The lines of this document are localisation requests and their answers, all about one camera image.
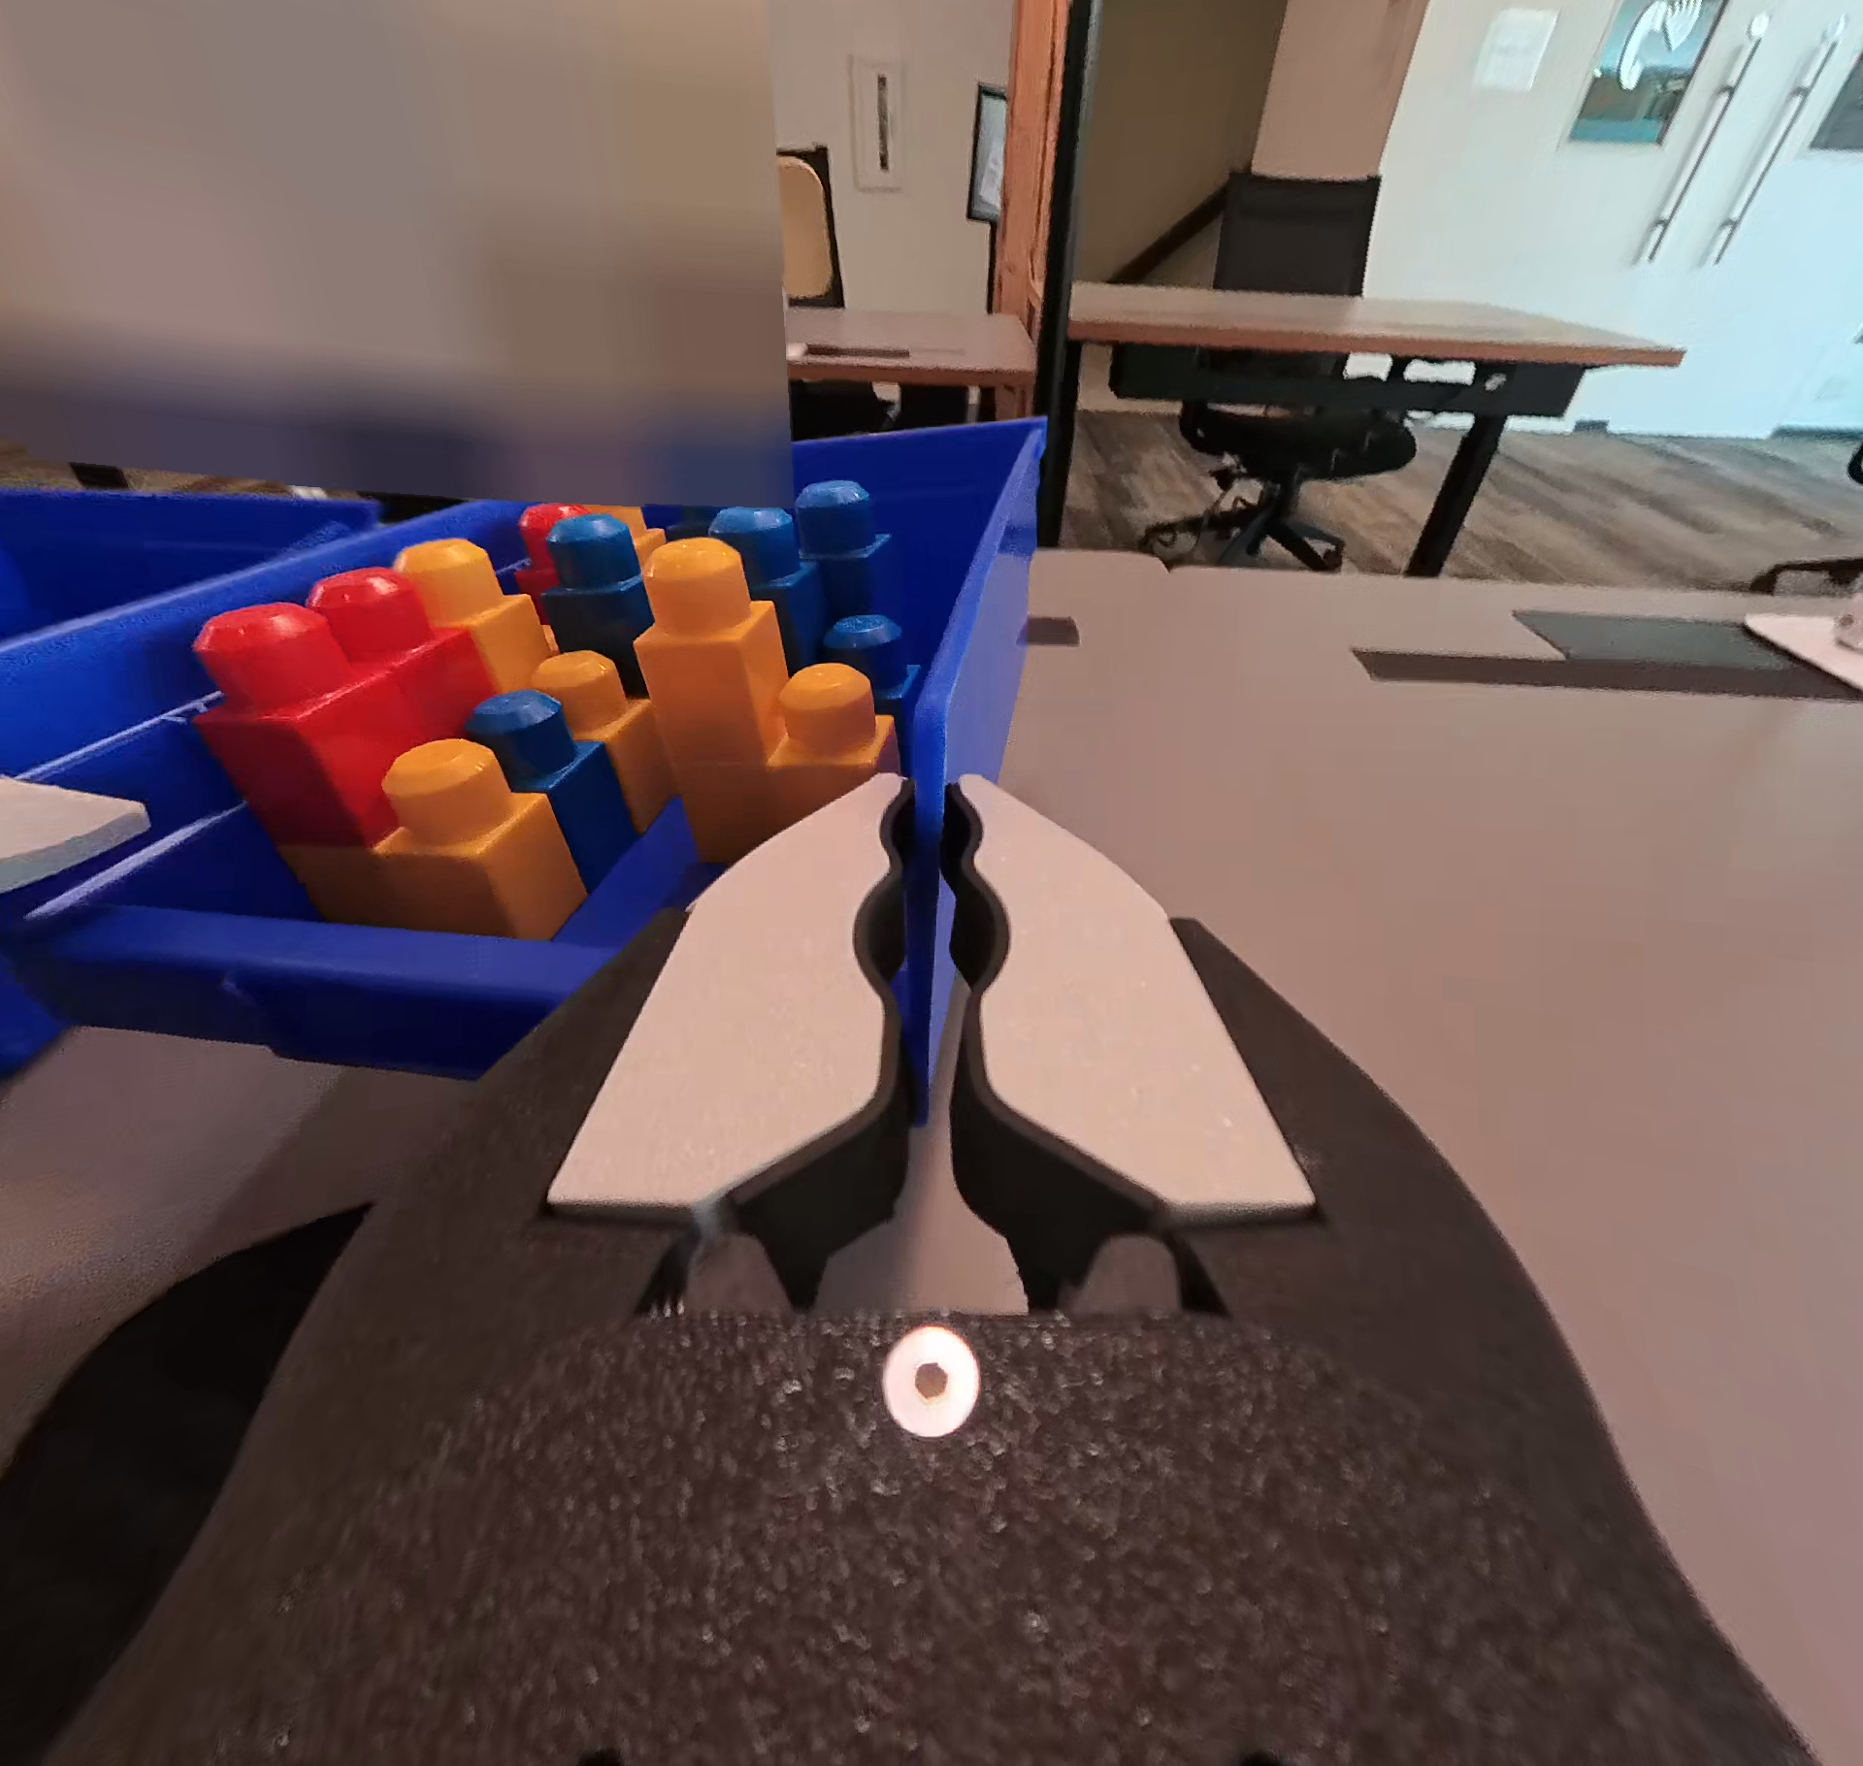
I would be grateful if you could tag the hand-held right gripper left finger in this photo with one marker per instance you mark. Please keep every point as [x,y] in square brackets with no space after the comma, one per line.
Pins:
[743,1038]

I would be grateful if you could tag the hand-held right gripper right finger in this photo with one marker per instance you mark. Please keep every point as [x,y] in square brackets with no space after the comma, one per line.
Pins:
[1121,1053]

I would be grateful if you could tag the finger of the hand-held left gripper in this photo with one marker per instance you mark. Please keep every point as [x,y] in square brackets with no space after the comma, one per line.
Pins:
[57,827]

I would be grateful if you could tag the blue plastic bin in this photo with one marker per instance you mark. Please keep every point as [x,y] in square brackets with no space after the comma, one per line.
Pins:
[131,551]
[437,988]

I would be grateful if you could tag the pile of colourful mega blocks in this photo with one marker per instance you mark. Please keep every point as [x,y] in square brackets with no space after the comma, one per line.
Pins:
[334,733]

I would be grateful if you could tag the black office chair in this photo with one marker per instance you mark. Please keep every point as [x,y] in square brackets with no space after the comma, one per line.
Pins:
[1296,449]

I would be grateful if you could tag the white display stand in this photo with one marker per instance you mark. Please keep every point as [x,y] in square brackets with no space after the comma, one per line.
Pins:
[1812,636]

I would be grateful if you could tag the beige board on stand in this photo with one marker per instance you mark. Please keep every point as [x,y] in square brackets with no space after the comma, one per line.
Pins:
[808,225]

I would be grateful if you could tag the wooden column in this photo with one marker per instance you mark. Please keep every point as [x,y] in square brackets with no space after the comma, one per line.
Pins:
[1025,150]

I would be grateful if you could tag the black metal post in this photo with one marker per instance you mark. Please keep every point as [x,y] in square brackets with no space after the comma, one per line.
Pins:
[1074,266]

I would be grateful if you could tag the black framed wall picture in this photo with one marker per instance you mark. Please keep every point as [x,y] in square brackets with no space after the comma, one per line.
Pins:
[987,150]

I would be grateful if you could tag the white wall frame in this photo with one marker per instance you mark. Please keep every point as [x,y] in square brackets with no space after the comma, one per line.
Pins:
[878,120]

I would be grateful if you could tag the phone icon wall sign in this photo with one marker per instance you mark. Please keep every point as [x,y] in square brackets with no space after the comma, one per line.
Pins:
[1652,35]

